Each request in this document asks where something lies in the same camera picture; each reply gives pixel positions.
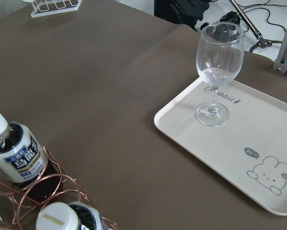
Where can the copper wire bottle basket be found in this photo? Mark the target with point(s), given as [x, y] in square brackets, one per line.
[19, 207]

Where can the clear wine glass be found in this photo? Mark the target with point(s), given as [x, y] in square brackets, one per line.
[219, 59]

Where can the tea bottle lower right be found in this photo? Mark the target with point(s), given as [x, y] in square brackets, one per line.
[72, 216]

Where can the tea bottle upper rack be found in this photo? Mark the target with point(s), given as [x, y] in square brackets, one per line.
[22, 159]

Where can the black equipment case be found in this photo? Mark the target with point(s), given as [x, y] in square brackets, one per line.
[186, 12]

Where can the cream rabbit tray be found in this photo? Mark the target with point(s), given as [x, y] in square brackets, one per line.
[250, 150]

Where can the white cup rack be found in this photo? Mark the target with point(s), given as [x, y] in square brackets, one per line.
[50, 7]

